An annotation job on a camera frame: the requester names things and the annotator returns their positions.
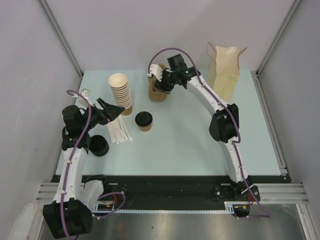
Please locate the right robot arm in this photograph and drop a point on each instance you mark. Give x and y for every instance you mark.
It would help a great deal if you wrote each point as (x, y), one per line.
(224, 125)

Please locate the white cable duct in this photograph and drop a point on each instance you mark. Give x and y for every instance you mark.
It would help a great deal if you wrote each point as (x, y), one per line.
(226, 207)

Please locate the pile of wrapped straws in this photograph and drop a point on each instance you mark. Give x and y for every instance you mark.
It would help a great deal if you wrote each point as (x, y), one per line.
(118, 131)

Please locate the cardboard cup carrier stack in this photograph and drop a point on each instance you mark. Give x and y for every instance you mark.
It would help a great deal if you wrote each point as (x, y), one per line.
(154, 94)

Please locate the brown paper bag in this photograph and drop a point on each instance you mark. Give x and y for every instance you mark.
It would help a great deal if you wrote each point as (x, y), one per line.
(224, 71)

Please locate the black cup lid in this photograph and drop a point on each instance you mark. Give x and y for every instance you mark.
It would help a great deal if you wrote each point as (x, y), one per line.
(143, 119)

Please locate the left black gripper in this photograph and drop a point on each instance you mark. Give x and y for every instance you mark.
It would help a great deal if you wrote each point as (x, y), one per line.
(109, 112)

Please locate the stack of black lids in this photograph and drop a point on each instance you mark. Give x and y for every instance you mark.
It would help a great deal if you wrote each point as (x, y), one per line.
(98, 145)

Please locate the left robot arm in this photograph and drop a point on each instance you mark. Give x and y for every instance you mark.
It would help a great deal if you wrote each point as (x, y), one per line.
(71, 211)

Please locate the single brown paper cup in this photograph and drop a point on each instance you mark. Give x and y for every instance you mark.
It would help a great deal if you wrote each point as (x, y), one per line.
(145, 128)

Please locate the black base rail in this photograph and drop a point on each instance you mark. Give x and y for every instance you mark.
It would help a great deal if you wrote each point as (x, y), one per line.
(172, 192)

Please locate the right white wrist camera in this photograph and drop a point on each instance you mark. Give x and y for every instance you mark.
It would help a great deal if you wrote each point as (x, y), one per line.
(155, 71)

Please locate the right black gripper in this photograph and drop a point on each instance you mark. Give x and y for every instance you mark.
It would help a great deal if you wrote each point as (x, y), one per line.
(162, 86)

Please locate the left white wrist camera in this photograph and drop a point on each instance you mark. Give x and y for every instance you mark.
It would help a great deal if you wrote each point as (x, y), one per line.
(84, 98)

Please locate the stack of paper cups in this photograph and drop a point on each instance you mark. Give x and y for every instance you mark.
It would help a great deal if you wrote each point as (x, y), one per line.
(118, 83)

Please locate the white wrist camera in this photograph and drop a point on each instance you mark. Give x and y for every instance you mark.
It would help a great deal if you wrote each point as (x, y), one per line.
(84, 98)
(155, 71)

